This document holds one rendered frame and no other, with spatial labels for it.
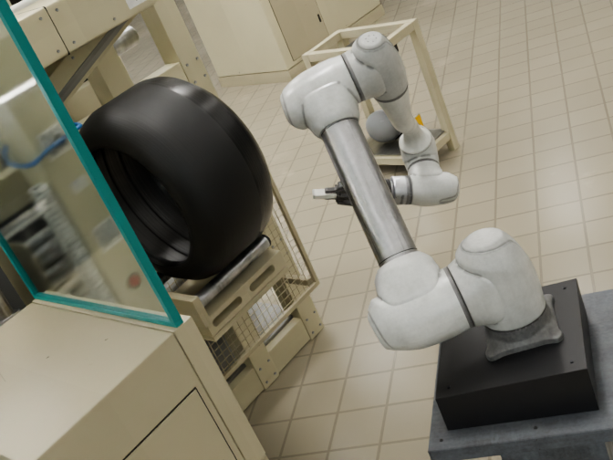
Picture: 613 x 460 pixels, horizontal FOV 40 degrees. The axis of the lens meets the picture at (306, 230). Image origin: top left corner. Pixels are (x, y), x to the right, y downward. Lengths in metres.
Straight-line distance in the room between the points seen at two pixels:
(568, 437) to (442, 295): 0.41
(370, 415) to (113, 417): 1.79
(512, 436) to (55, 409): 1.00
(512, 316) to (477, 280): 0.12
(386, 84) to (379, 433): 1.44
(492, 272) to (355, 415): 1.47
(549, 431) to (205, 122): 1.19
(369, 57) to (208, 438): 0.99
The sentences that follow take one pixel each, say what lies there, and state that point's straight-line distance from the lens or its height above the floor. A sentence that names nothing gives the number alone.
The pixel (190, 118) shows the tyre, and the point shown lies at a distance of 2.33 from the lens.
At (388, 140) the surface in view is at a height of 0.18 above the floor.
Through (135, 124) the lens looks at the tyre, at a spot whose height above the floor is 1.44.
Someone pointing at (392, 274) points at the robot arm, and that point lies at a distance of 1.93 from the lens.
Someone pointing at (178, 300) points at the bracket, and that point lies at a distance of 2.43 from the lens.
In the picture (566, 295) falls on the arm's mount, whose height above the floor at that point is 0.77.
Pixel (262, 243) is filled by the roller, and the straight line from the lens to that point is 2.59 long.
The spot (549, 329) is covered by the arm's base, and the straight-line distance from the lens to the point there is 2.01.
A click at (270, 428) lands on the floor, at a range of 3.38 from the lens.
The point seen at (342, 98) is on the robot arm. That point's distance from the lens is 2.08.
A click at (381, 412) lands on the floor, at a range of 3.21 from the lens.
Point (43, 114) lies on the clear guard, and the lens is 1.50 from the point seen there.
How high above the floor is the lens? 2.01
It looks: 25 degrees down
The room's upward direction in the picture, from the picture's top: 24 degrees counter-clockwise
